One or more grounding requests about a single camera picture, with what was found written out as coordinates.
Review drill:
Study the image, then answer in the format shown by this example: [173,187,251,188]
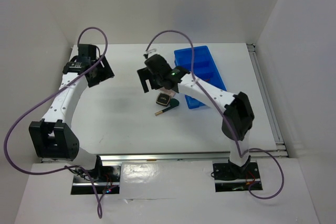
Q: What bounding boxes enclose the black gold compact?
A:
[155,92,171,107]

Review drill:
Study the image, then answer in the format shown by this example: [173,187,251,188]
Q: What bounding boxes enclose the green gold mascara pen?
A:
[154,106,175,116]

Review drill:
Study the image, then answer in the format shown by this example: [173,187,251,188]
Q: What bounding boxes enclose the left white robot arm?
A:
[28,44,114,182]

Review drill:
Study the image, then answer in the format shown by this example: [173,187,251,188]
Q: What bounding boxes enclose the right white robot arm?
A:
[137,52,255,178]

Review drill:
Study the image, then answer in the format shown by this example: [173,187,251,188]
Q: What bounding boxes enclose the clear eyeshadow palette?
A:
[160,88,176,98]

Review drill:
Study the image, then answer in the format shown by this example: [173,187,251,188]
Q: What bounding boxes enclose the blue plastic organizer bin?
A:
[173,45,228,110]

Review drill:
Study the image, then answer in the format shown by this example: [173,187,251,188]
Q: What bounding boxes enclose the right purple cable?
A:
[143,29,286,199]

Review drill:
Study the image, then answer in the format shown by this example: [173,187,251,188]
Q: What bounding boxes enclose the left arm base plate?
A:
[71,165,121,195]

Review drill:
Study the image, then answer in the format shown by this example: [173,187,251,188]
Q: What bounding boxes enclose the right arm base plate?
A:
[211,162,263,193]

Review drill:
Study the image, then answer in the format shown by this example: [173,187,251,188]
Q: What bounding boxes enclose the front aluminium rail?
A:
[41,149,289,163]

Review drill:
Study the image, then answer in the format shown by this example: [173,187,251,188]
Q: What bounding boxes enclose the aluminium rail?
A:
[41,149,289,163]
[246,44,288,156]

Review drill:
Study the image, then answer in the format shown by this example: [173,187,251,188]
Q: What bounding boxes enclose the right side aluminium rail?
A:
[246,44,288,156]

